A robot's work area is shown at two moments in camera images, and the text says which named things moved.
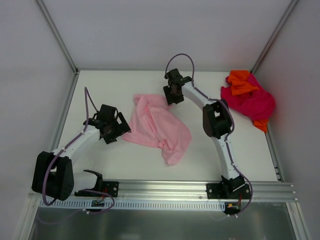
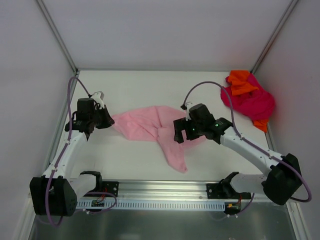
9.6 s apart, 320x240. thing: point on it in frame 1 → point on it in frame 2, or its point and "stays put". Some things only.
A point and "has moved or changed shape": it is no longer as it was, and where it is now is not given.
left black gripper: [116, 130] → [100, 117]
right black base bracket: [224, 190] stays put
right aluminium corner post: [268, 46] stays put
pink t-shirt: [155, 122] has moved or changed shape
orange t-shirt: [240, 83] stays put
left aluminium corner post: [59, 34] stays put
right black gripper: [172, 94] → [185, 129]
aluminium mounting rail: [143, 191] stays put
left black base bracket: [111, 187] stays put
